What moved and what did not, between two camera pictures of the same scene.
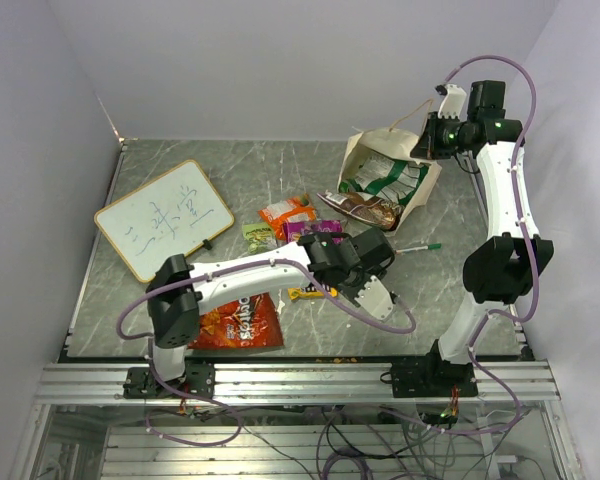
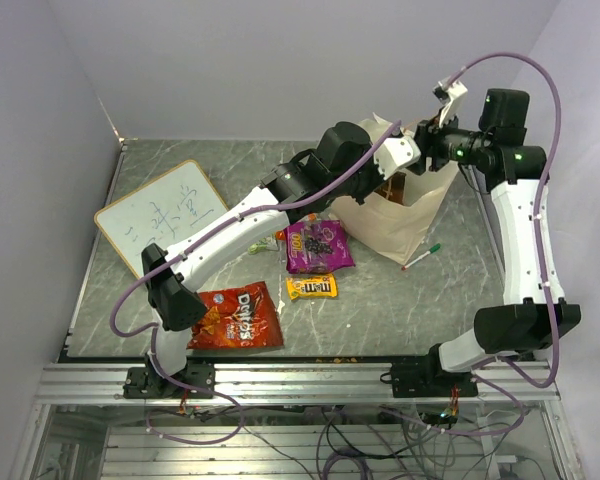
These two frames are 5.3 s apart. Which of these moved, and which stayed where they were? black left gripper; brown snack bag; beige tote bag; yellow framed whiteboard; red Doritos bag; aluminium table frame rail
Moved: brown snack bag; black left gripper; beige tote bag
Stayed: aluminium table frame rail; red Doritos bag; yellow framed whiteboard
